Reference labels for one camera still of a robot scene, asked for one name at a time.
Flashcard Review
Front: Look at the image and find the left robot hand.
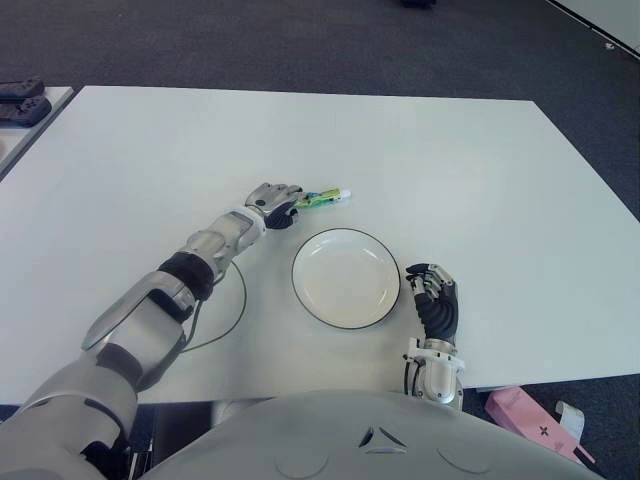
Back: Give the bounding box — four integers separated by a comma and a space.
244, 182, 305, 230

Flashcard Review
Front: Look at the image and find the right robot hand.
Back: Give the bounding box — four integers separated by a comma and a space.
405, 262, 460, 344

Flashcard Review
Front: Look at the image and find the green toothpaste tube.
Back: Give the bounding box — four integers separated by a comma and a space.
294, 187, 352, 210

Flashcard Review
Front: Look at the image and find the white plate with black rim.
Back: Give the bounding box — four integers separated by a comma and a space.
291, 228, 401, 332

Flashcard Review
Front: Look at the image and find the pink cardboard box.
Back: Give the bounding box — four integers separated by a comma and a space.
484, 387, 597, 464

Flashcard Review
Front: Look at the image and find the grey robot torso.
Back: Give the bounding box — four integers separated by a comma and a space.
144, 389, 596, 480

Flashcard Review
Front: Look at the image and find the white paper tag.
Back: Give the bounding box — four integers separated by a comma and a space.
554, 401, 586, 444

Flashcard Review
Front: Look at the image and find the white side table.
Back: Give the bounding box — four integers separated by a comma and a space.
0, 85, 75, 181

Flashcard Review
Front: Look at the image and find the black game controller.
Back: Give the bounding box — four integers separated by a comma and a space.
0, 96, 52, 125
0, 77, 45, 99

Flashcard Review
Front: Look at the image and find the white desk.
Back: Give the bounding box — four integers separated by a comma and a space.
544, 0, 640, 56

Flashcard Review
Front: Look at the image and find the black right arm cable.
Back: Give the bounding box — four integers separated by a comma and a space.
402, 357, 419, 396

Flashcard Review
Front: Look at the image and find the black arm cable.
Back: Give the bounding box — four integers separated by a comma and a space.
402, 357, 419, 396
182, 259, 248, 354

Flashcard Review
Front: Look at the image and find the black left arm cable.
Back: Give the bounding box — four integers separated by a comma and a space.
182, 259, 248, 354

